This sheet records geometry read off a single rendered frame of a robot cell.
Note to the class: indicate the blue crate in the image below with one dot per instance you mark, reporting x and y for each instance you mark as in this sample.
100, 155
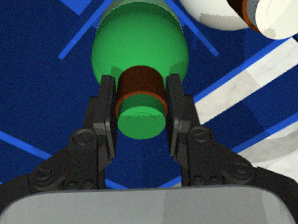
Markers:
46, 81
15, 161

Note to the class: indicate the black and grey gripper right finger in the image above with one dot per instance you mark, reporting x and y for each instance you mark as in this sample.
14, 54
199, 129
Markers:
210, 162

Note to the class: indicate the white bottle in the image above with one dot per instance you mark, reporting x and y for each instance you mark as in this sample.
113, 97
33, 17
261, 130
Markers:
275, 19

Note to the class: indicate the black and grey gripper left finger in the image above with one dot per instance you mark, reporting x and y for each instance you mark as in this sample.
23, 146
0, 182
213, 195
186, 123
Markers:
81, 164

